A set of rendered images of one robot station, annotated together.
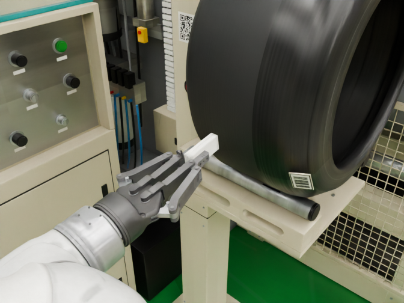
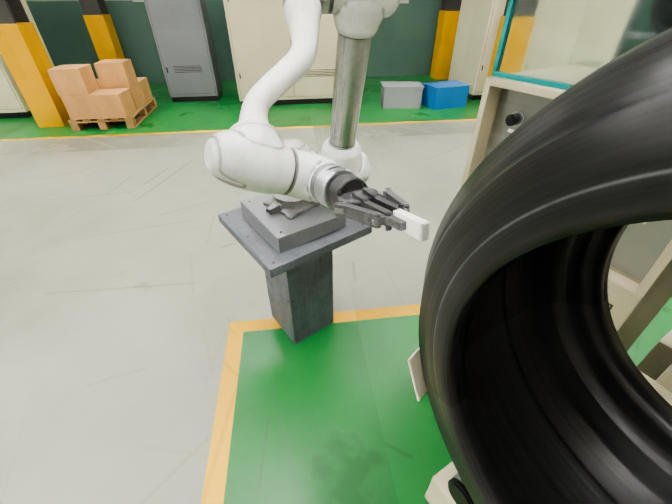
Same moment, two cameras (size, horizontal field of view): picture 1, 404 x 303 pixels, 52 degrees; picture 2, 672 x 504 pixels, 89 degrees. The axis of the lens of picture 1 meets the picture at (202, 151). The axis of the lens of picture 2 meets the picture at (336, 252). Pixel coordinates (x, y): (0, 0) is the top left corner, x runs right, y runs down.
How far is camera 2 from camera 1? 77 cm
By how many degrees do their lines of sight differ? 83
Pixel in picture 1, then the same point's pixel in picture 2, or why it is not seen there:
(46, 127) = not seen: hidden behind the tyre
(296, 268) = not seen: outside the picture
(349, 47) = (499, 234)
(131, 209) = (339, 184)
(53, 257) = (302, 155)
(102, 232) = (323, 176)
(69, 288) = (244, 127)
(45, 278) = (250, 120)
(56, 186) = not seen: hidden behind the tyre
